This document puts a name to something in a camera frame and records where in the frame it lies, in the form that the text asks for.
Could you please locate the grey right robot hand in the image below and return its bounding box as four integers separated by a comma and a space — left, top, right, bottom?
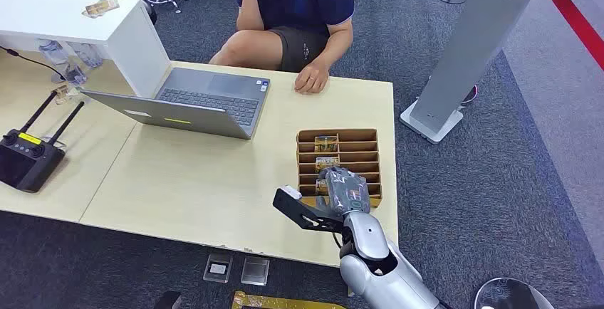
324, 167, 372, 218

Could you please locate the hotel printed card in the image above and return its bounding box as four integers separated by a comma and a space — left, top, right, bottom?
314, 157, 340, 174

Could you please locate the brown cardboard card holder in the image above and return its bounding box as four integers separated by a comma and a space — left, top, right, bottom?
296, 128, 382, 209

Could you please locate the person's left hand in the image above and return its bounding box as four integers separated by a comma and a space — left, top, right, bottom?
294, 62, 330, 95

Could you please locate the person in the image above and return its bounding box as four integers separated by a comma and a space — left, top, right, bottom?
208, 0, 355, 95

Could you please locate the grey open laptop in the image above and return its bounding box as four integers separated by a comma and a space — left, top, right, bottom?
80, 67, 272, 140

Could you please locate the grey kiosk stand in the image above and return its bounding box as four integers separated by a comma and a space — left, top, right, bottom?
400, 0, 546, 145

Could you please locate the round glass disc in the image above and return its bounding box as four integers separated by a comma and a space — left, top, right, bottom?
474, 277, 556, 309

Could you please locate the black object on floor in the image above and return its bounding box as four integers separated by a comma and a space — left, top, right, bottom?
152, 290, 183, 309

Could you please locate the white desk shelf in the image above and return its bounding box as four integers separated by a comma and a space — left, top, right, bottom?
0, 0, 172, 99

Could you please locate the red barrier belt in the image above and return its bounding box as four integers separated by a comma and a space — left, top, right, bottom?
539, 0, 604, 72

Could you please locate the clear plastic water bottle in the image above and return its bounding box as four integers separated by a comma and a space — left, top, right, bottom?
38, 39, 88, 86
71, 42, 104, 69

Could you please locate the black remote controller with antennas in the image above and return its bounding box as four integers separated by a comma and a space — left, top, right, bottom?
0, 90, 86, 194

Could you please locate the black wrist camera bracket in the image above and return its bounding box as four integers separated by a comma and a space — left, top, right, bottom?
272, 186, 346, 234

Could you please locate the black cable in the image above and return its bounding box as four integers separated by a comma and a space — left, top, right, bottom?
0, 46, 67, 83

